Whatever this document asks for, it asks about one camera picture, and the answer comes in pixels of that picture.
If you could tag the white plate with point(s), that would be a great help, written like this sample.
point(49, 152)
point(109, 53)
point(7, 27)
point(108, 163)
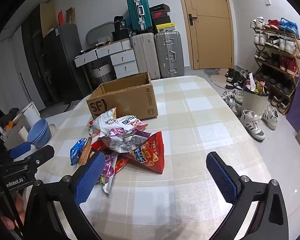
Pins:
point(54, 130)

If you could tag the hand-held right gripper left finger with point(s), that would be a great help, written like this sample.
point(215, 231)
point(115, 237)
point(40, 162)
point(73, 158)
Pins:
point(90, 177)

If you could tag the teal suitcase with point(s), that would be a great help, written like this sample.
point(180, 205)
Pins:
point(137, 12)

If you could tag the pile of assorted shoes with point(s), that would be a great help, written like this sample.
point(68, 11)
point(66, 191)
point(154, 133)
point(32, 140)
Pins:
point(235, 82)

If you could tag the flat cardboard sheet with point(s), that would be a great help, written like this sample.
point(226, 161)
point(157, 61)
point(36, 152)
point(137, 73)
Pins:
point(47, 17)

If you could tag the white dressing table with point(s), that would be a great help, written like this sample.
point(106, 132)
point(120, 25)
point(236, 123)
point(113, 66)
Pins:
point(122, 60)

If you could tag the bundle of colourful wrappers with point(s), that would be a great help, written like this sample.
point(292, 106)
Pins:
point(255, 86)

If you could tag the black red shoe box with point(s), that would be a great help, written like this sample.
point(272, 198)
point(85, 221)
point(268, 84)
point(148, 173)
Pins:
point(160, 14)

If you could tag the black printed box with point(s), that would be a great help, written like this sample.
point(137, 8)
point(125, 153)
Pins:
point(120, 25)

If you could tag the brown paper bag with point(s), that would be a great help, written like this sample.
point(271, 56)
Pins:
point(70, 16)

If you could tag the yellow black shoe box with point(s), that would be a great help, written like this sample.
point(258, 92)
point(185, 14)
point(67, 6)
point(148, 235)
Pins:
point(164, 28)

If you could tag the dark tall cabinet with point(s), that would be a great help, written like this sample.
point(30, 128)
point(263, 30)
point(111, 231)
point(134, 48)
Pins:
point(31, 55)

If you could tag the silver suitcase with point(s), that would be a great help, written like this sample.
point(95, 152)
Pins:
point(168, 55)

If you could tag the red paper bag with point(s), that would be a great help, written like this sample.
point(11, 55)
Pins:
point(62, 18)

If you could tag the wooden shoe rack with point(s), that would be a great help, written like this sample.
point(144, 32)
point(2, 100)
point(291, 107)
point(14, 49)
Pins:
point(298, 62)

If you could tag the wooden door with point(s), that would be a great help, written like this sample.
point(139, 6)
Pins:
point(210, 37)

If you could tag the person's left hand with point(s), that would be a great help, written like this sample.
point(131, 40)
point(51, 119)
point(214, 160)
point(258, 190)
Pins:
point(18, 208)

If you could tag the grey cloud-shaped doormat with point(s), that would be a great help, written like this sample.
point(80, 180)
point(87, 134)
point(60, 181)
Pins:
point(216, 77)

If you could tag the blue snack packet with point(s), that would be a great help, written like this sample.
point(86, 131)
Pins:
point(75, 152)

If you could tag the woven laundry basket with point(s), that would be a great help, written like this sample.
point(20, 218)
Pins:
point(102, 72)

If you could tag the black storage box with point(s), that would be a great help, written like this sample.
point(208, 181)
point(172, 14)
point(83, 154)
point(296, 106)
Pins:
point(120, 36)

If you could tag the grey oval board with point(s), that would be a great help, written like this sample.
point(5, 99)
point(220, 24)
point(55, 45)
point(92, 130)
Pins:
point(100, 32)

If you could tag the purple white snack bag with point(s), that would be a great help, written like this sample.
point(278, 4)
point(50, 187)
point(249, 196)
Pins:
point(126, 141)

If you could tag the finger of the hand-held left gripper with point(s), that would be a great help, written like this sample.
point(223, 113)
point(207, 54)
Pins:
point(20, 150)
point(41, 155)

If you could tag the white noodle snack bag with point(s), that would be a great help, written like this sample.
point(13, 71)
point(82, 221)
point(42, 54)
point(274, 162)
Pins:
point(104, 122)

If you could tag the plaid tablecloth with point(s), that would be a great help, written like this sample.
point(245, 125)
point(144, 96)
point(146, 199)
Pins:
point(195, 130)

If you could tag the white cup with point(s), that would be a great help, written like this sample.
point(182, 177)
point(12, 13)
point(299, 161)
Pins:
point(22, 132)

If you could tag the brown cardboard box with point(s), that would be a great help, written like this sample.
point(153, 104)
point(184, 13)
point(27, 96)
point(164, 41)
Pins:
point(130, 97)

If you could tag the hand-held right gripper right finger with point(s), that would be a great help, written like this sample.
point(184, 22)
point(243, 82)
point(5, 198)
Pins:
point(222, 177)

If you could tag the small orange object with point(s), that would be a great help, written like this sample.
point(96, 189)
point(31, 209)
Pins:
point(8, 125)

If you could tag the shoe rack with shoes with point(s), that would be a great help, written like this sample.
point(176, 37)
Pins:
point(285, 45)

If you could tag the red triangular chip bag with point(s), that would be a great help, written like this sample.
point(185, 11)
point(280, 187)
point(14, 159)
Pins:
point(152, 156)

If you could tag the beige suitcase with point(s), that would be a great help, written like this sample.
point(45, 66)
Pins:
point(145, 55)

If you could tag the white high-top sneaker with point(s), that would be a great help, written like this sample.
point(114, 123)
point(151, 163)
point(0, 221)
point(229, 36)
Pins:
point(252, 123)
point(270, 117)

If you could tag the white electric kettle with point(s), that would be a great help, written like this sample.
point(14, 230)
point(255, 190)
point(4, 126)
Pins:
point(31, 113)

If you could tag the black refrigerator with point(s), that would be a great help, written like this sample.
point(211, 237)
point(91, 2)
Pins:
point(65, 62)

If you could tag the white waste bin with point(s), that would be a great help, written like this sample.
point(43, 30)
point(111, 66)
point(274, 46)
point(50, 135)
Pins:
point(255, 103)

